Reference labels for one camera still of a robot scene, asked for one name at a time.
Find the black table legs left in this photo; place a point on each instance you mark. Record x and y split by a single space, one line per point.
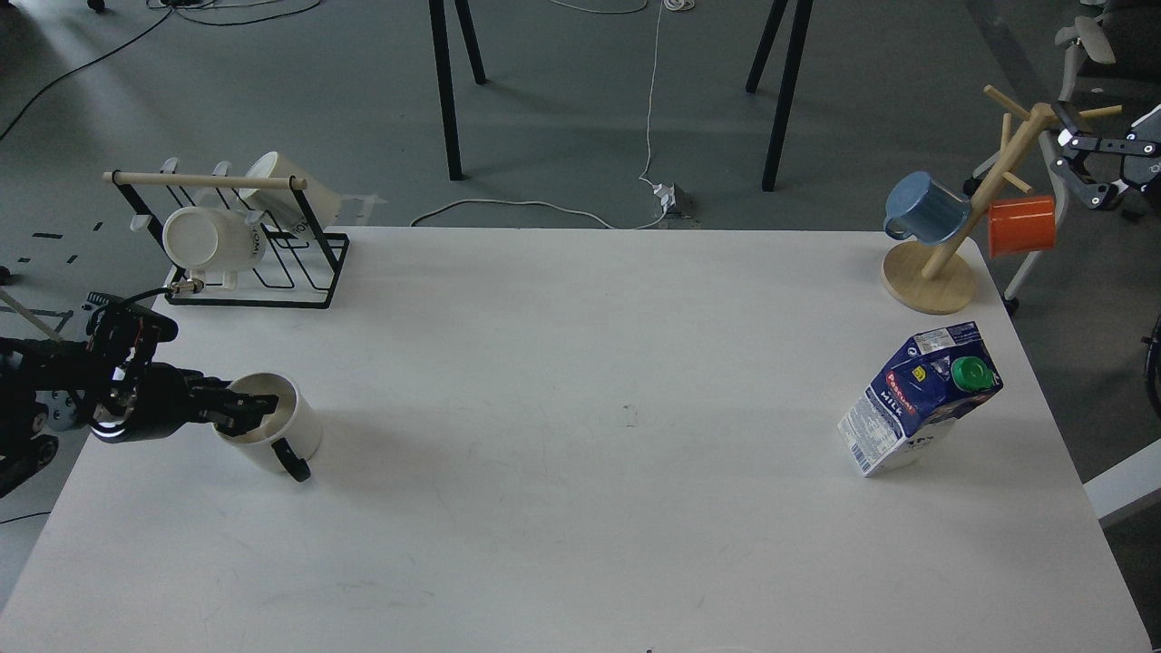
443 72

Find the cream cup on rack rear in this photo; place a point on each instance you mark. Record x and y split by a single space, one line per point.
281 203

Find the orange mug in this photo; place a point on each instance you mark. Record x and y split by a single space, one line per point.
1021 225

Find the white mug black handle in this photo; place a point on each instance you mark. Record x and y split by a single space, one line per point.
285 440

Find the white cup on rack front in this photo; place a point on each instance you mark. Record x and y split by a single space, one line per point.
206 240

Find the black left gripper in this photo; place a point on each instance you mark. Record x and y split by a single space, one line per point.
163 403

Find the black table legs right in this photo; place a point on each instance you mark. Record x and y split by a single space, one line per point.
789 77

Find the blue milk carton green cap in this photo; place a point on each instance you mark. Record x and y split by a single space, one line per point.
932 381

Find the black wire cup rack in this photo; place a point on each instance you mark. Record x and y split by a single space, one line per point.
297 270

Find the black table legs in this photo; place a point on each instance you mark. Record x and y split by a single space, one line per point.
789 77
443 72

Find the blue mug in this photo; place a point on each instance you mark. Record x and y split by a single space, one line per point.
921 208

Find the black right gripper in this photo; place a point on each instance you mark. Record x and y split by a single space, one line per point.
1078 141

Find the wooden mug tree stand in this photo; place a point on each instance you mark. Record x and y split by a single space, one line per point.
932 278

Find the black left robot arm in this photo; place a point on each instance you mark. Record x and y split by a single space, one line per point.
111 384

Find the white side table edge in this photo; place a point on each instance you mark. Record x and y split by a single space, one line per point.
1127 488

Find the grey office chair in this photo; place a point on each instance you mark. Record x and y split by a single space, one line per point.
1120 43

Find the floor power socket box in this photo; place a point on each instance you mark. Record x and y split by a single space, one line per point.
679 209

